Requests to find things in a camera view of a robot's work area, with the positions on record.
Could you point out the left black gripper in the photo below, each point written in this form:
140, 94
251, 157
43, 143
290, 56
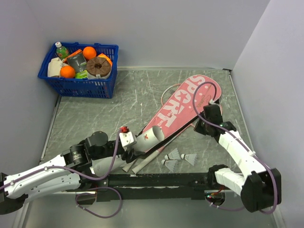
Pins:
129, 157

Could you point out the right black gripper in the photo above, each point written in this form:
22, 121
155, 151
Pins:
203, 115

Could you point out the white shuttlecock tube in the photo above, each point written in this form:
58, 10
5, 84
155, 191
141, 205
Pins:
102, 166

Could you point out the white shuttlecock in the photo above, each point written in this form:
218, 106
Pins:
171, 165
190, 158
173, 155

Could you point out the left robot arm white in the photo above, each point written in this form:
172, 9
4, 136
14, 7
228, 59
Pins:
90, 160

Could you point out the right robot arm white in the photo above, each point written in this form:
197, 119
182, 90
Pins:
258, 186

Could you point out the badminton racket pink shaft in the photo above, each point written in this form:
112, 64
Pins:
162, 129

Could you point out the badminton racket under bag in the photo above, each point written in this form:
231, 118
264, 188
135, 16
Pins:
164, 98

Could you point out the brown round cake pack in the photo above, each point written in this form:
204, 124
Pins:
98, 68

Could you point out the pink racket bag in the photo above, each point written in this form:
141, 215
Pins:
195, 92

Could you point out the green small box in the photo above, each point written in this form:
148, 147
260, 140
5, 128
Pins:
81, 75

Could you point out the orange snack box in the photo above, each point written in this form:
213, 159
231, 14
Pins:
102, 55

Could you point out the orange fruit front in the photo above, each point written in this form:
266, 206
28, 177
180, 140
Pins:
67, 72

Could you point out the orange fruit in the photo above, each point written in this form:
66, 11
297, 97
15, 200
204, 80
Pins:
67, 72
89, 52

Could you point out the black product box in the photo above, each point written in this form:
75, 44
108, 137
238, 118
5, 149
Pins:
77, 62

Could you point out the orange fruit rear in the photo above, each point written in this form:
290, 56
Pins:
89, 52

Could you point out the orange flat box rear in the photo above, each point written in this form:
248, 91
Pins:
71, 55

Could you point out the cream paper bag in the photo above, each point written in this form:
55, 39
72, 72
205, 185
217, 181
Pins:
54, 67

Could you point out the green drink bottle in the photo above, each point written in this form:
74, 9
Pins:
61, 51

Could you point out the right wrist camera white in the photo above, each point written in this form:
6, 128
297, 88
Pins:
212, 102

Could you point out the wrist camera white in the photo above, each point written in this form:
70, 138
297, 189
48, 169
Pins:
127, 138
212, 102

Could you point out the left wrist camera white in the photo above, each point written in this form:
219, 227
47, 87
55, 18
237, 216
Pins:
127, 138

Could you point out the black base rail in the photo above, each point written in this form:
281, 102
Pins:
193, 186

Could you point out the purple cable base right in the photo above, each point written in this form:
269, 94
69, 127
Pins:
208, 198

